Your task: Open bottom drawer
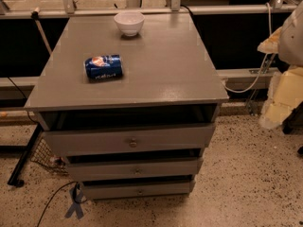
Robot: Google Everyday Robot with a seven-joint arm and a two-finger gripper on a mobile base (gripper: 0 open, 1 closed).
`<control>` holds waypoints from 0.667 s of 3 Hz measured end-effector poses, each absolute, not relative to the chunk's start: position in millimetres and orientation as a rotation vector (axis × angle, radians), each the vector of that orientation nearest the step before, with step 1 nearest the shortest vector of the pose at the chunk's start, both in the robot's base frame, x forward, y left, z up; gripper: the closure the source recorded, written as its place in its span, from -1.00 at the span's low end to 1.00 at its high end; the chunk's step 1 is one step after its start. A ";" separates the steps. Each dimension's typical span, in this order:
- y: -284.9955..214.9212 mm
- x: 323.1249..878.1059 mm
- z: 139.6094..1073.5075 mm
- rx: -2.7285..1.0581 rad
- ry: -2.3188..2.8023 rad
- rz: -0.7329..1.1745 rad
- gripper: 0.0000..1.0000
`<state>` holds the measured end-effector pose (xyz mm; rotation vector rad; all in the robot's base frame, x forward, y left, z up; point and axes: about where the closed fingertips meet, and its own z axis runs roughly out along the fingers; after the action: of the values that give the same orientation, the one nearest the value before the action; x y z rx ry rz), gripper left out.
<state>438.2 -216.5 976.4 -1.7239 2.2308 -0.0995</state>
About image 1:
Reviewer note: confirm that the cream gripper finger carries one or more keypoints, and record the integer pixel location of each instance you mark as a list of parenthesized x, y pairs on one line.
[(285, 93), (270, 45)]

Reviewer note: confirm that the grey bottom drawer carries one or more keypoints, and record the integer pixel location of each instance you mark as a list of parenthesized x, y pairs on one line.
[(136, 190)]

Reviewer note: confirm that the grey drawer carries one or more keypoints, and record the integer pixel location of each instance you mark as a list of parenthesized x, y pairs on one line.
[(134, 169), (136, 190), (76, 143)]

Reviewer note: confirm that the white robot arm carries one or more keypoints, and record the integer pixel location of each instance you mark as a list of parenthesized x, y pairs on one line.
[(290, 46)]

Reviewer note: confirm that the grey drawer cabinet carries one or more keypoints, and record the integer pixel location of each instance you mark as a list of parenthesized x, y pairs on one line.
[(168, 81)]

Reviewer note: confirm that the grey top drawer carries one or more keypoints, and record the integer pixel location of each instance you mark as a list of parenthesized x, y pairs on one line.
[(76, 143)]

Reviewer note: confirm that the grey middle drawer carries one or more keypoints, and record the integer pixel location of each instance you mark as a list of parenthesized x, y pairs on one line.
[(134, 169)]

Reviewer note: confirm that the thin metal rod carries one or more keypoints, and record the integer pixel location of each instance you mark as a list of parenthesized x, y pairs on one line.
[(250, 103)]

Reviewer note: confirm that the white bowl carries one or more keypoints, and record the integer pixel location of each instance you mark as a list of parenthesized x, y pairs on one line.
[(129, 22)]

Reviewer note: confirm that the blue tape cross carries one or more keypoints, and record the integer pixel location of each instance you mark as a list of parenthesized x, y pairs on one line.
[(75, 207)]

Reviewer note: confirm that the metal rail frame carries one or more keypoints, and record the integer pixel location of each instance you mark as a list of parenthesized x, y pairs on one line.
[(151, 8)]

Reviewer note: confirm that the wire mesh basket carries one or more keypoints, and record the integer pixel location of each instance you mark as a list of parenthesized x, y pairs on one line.
[(43, 156)]

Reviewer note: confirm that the black metal frame leg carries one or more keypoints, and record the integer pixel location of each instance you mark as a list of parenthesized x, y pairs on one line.
[(14, 179)]

